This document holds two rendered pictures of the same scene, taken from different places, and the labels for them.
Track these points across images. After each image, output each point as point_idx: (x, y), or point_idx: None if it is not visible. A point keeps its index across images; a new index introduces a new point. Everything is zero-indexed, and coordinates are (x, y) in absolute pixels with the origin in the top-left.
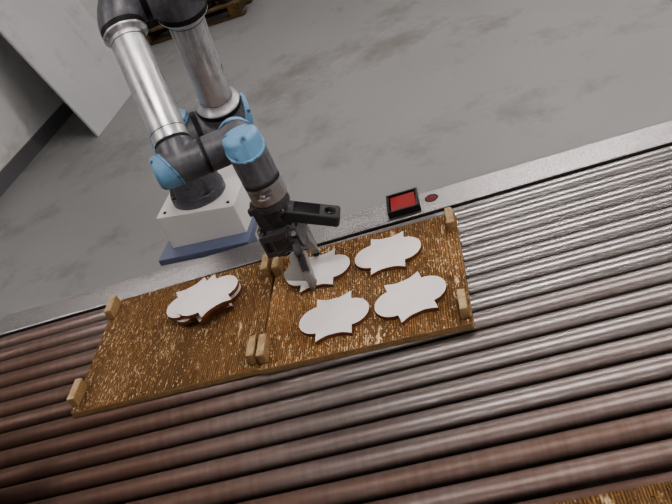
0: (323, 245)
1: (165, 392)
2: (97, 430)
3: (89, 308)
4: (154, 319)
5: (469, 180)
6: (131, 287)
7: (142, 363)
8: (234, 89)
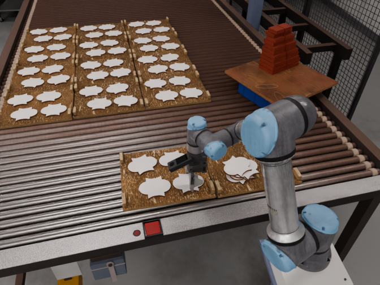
0: (194, 206)
1: None
2: None
3: (323, 186)
4: None
5: (113, 244)
6: (306, 196)
7: None
8: (275, 238)
